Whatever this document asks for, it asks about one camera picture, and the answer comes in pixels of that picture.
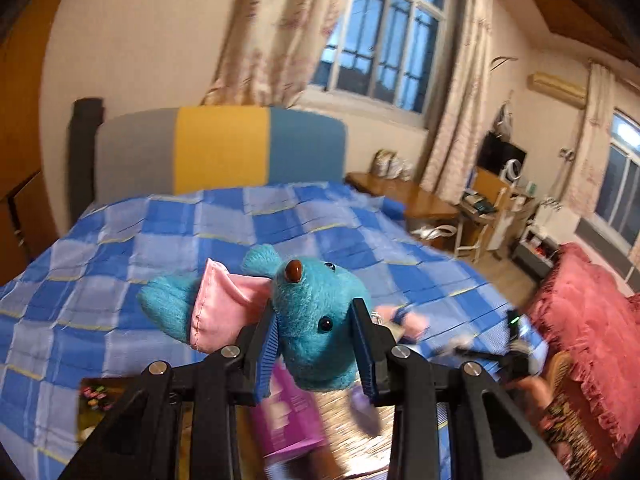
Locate blue plaid bedsheet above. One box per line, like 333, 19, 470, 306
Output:
0, 182, 548, 480

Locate blue plush elephant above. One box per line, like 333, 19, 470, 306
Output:
137, 244, 373, 392

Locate hanging bag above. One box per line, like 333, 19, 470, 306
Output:
492, 102, 513, 136

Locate black bedpost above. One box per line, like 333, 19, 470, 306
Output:
67, 98, 106, 226

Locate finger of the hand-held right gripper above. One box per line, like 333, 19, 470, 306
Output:
435, 344, 508, 365

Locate black monitor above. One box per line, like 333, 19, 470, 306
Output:
477, 132, 528, 176

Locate floral curtain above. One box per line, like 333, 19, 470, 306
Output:
200, 0, 361, 108
420, 0, 496, 206
567, 60, 621, 216

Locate wooden wardrobe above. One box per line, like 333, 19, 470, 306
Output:
0, 0, 76, 286

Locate side window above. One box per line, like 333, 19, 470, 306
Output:
595, 110, 640, 251

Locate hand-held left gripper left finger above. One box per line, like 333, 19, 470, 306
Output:
57, 300, 281, 480

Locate purple carton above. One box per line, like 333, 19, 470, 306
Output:
250, 360, 326, 461

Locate white cable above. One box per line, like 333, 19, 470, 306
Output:
412, 225, 458, 248

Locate barred window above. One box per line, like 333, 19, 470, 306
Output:
310, 0, 448, 113

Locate wooden chair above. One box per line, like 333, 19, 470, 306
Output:
457, 167, 511, 263

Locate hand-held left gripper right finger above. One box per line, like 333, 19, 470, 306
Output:
350, 297, 571, 480

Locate air conditioner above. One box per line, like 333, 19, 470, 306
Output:
529, 72, 587, 110

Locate packets on desk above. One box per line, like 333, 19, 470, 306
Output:
370, 150, 416, 181

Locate grey yellow blue headboard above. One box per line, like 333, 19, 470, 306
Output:
95, 105, 348, 206

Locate wooden desk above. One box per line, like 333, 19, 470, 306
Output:
345, 172, 461, 221

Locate pink ruffled blanket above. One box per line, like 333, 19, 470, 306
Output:
527, 242, 640, 456

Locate small storage cabinet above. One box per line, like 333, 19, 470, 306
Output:
512, 235, 561, 281

